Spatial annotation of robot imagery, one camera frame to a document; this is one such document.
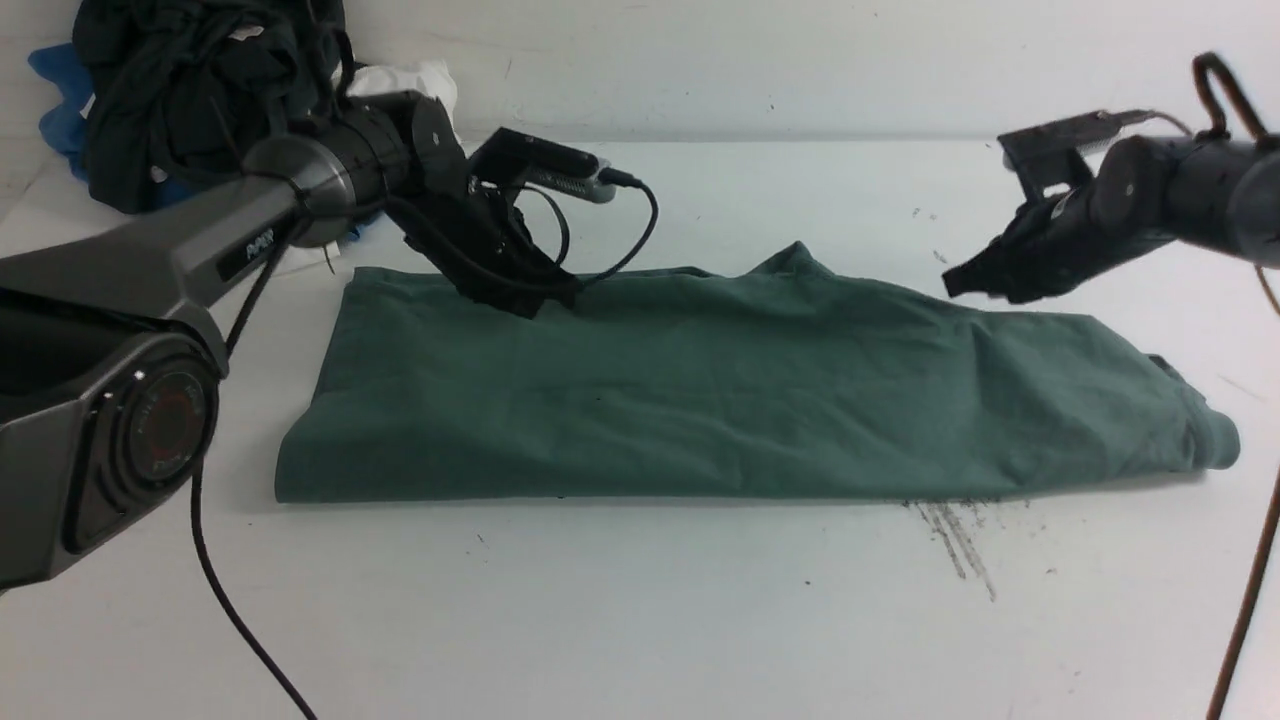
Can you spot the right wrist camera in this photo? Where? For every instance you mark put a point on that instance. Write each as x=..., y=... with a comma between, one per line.
x=1053, y=153

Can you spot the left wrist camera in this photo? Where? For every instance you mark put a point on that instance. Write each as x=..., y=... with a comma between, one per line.
x=510, y=158

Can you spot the blue crumpled garment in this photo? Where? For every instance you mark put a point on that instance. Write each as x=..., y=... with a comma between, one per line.
x=64, y=125

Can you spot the green long-sleeve top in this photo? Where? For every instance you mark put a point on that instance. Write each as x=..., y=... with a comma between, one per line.
x=788, y=382

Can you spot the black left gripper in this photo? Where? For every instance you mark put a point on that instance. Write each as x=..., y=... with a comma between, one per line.
x=473, y=233

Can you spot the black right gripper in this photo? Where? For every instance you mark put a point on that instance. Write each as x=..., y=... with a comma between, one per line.
x=1049, y=250

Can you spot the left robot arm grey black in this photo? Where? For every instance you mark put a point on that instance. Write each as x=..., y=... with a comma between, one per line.
x=112, y=361

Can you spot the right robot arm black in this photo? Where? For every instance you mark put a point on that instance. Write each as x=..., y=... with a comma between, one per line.
x=1220, y=195

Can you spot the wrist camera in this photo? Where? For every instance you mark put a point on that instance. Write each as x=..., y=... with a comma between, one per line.
x=1053, y=153
x=510, y=158

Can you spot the dark green crumpled garment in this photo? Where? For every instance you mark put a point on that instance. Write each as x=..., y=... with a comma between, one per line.
x=181, y=87

